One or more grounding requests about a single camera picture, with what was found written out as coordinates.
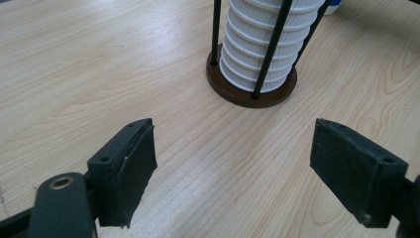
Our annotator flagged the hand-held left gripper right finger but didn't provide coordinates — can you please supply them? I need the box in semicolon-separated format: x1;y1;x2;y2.
309;117;410;229

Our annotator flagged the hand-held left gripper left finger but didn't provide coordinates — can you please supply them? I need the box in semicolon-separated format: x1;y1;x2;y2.
86;117;158;229

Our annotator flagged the stack of white paper cups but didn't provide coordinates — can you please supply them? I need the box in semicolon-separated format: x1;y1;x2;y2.
218;0;327;94

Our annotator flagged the dark brown cup holder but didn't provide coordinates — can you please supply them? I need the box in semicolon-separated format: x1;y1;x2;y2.
205;0;333;109

